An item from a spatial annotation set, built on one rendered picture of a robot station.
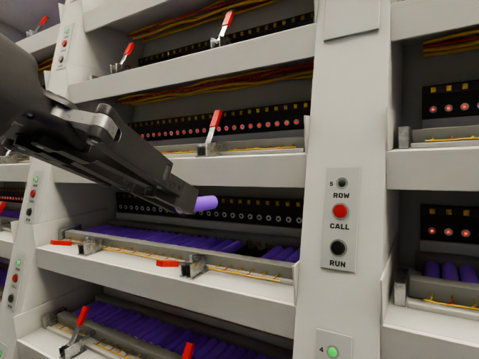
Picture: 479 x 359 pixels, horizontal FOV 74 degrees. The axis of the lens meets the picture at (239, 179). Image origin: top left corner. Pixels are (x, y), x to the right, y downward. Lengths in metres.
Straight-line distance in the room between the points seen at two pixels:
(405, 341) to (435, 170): 0.18
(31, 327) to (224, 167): 0.59
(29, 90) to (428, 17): 0.42
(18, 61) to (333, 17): 0.38
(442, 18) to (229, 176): 0.33
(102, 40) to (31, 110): 0.76
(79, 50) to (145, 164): 0.69
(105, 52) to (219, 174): 0.59
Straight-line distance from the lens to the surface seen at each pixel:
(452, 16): 0.48
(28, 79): 0.24
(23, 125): 0.26
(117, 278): 0.63
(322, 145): 0.42
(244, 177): 0.47
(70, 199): 0.87
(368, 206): 0.40
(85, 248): 0.70
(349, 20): 0.49
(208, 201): 0.40
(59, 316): 0.88
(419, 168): 0.41
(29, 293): 0.86
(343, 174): 0.41
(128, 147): 0.25
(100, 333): 0.76
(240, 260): 0.50
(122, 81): 0.74
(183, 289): 0.52
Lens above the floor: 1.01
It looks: 9 degrees up
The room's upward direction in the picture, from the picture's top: 6 degrees clockwise
